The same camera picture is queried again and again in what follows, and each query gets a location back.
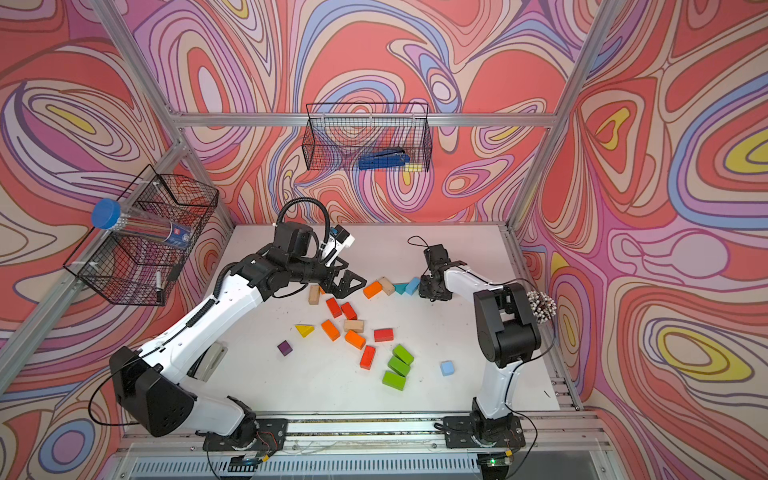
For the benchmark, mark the red block right pair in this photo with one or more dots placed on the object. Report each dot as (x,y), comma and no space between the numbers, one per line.
(348,311)

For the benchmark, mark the light blue long block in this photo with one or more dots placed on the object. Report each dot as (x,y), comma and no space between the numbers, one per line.
(412,286)

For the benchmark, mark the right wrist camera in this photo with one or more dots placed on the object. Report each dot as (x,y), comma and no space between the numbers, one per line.
(438,259)

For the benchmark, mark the marker in left basket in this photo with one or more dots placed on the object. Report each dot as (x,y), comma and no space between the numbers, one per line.
(159,292)

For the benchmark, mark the cup of pencils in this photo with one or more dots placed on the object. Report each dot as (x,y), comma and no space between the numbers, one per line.
(543,307)

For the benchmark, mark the red block small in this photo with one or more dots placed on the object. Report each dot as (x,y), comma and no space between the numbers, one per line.
(383,335)

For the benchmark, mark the green block middle row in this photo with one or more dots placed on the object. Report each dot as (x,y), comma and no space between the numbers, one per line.
(399,366)

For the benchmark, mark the left wire basket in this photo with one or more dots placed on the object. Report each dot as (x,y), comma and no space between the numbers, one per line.
(121,268)

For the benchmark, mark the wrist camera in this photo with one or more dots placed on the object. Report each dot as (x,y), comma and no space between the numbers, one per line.
(339,239)
(438,259)

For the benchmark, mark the light blue cube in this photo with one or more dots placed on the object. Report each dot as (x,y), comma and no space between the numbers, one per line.
(447,368)

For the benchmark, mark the blue tool in basket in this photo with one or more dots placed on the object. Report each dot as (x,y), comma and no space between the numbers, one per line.
(384,159)

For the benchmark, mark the green block upper row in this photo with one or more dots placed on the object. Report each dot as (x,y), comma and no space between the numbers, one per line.
(403,354)

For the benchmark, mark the yellow triangle block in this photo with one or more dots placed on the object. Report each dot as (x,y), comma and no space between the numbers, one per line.
(304,330)

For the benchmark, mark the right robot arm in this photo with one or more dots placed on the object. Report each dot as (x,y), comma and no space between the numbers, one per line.
(508,316)

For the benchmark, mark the rear wire basket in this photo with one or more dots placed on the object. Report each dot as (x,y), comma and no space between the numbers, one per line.
(338,133)

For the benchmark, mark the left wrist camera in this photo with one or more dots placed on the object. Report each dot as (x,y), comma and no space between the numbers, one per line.
(339,239)

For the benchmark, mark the purple cube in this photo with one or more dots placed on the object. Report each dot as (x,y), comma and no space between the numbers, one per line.
(285,348)

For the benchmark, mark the red block left pair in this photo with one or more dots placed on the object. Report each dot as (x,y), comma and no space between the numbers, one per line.
(334,307)

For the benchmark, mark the wire basket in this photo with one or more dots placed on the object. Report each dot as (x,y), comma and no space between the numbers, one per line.
(121,268)
(338,133)

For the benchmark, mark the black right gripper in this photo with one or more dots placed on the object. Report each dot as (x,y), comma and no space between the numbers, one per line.
(425,293)

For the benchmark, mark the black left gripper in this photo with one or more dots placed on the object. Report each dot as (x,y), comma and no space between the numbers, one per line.
(341,290)

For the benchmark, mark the red block pair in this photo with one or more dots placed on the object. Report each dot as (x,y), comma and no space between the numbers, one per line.
(334,307)
(348,311)

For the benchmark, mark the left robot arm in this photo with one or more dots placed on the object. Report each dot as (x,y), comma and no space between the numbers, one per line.
(147,382)

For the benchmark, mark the clear bottle blue cap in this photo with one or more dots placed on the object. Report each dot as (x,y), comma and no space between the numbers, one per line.
(113,216)

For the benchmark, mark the yellow item in basket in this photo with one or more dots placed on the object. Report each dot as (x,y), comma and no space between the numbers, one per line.
(412,167)

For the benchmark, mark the red block front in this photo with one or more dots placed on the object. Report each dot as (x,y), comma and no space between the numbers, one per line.
(367,358)

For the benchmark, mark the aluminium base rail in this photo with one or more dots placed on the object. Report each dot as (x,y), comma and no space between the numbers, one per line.
(558,445)

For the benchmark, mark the green block lower row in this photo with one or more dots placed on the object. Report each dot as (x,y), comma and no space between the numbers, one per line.
(394,380)

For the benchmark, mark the orange block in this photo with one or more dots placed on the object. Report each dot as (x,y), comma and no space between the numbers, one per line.
(355,339)
(330,329)
(372,289)

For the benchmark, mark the grey stapler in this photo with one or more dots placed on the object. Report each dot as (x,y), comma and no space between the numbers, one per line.
(203,369)

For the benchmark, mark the green block row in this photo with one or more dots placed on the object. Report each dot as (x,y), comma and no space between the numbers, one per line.
(394,380)
(403,354)
(399,366)

